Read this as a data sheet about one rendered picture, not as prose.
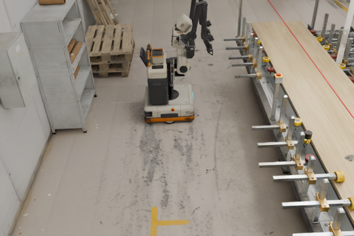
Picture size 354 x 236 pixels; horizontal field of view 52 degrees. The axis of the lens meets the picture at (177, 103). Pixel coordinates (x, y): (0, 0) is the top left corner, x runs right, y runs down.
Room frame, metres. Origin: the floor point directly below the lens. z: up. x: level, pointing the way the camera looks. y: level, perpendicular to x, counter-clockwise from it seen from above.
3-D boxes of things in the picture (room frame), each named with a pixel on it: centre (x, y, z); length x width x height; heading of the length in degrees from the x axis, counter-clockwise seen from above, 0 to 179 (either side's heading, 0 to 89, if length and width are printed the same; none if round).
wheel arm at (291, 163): (2.13, -0.87, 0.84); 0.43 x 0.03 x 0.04; 90
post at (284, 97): (2.68, -0.97, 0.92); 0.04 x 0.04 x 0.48; 0
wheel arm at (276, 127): (2.64, -0.91, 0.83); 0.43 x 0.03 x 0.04; 90
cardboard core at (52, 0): (4.29, 1.44, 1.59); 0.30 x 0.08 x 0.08; 90
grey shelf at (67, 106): (4.18, 1.43, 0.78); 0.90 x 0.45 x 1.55; 0
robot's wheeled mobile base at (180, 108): (4.14, 0.11, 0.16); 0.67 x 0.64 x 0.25; 90
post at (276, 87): (2.94, -0.97, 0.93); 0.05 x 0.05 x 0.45; 0
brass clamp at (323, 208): (1.65, -0.97, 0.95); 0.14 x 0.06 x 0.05; 0
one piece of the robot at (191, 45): (4.14, -0.18, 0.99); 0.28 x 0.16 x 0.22; 0
